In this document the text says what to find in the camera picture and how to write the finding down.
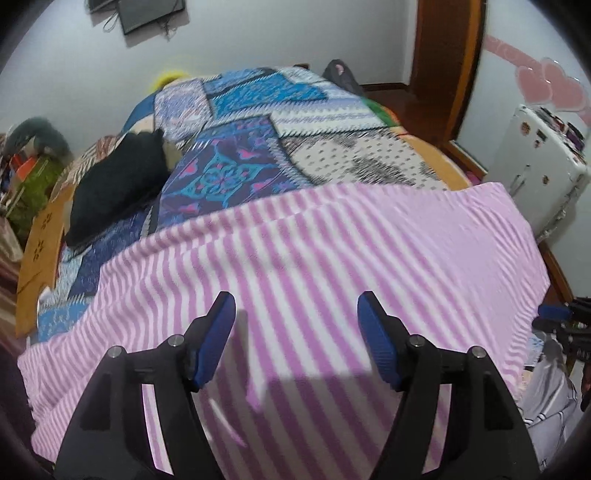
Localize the khaki folded garment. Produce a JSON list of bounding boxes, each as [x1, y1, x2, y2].
[[161, 138, 184, 169]]

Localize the grey backpack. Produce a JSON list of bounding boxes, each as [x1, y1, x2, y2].
[[322, 59, 365, 97]]

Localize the striped brown curtain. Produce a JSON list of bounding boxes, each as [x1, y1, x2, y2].
[[0, 217, 26, 342]]

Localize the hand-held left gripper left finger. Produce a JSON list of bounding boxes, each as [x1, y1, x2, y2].
[[54, 291, 237, 480]]

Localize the patchwork blanket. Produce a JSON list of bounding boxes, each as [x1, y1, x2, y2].
[[37, 67, 453, 342]]

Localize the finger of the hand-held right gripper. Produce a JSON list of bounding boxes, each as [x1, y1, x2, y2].
[[534, 302, 575, 331]]

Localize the black folded clothing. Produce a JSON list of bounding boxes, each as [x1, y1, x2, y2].
[[65, 130, 172, 246]]

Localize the orange striped blanket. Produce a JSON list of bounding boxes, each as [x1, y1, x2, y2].
[[60, 134, 125, 185]]

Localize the wooden lap desk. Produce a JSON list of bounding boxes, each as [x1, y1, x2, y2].
[[16, 185, 75, 337]]

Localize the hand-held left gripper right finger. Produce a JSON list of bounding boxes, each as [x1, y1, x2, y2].
[[357, 291, 541, 480]]

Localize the pink striped pants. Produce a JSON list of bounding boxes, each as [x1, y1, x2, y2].
[[17, 182, 552, 480]]

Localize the small black monitor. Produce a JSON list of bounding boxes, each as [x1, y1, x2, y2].
[[115, 0, 188, 35]]

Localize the pink heart wall decoration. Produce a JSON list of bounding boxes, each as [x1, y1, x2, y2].
[[485, 34, 589, 112]]

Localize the grey pillow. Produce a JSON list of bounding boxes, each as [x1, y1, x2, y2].
[[7, 117, 71, 160]]

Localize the white mini fridge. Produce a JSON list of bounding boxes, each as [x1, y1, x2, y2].
[[487, 104, 591, 238]]

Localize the wooden bed frame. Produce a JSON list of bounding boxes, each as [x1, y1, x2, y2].
[[402, 134, 472, 190]]

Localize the grey white cloth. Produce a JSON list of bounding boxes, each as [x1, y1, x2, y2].
[[517, 342, 580, 462]]

